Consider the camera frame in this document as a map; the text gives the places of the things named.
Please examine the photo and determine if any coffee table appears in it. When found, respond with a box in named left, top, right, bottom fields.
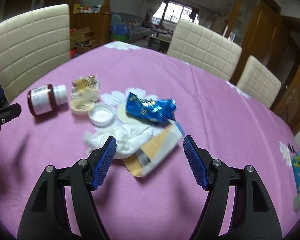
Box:
left=147, top=35, right=170, bottom=54

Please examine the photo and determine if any red jar white label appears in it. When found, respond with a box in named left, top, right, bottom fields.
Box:
left=27, top=84, right=68, bottom=117

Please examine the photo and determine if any pink floral tablecloth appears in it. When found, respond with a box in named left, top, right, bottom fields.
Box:
left=0, top=41, right=300, bottom=240

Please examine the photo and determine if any window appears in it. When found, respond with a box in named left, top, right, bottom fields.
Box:
left=152, top=1, right=199, bottom=25

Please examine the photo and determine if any yellow white wrapper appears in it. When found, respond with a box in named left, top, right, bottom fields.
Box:
left=70, top=75, right=100, bottom=114

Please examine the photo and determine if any white blue tan carton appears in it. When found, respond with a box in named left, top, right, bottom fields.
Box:
left=123, top=122, right=185, bottom=178

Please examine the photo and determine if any cream chair far middle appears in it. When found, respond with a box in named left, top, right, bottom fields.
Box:
left=167, top=20, right=242, bottom=81

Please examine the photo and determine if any cream chair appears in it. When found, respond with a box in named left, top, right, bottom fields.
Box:
left=167, top=20, right=242, bottom=81
left=0, top=4, right=70, bottom=102
left=236, top=55, right=281, bottom=108

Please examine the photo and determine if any cardboard boxes pile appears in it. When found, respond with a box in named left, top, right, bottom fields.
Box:
left=70, top=27, right=99, bottom=54

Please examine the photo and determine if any cream chair left side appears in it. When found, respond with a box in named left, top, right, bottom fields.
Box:
left=0, top=4, right=70, bottom=102

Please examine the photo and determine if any white tissue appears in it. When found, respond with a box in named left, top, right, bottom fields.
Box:
left=83, top=124, right=154, bottom=159

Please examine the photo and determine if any grey sofa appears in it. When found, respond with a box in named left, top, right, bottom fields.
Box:
left=110, top=12, right=152, bottom=43

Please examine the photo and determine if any blue foil snack wrapper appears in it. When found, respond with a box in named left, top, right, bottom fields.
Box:
left=126, top=92, right=177, bottom=125

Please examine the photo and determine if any colourful shopping bag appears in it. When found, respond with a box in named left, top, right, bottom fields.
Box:
left=110, top=24, right=130, bottom=42

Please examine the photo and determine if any white jar lid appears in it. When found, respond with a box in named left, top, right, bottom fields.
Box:
left=88, top=102, right=115, bottom=127

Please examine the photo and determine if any cream chair far right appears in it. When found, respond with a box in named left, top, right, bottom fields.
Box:
left=236, top=55, right=281, bottom=108

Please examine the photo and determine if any wooden door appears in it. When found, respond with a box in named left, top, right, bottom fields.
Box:
left=230, top=0, right=282, bottom=85

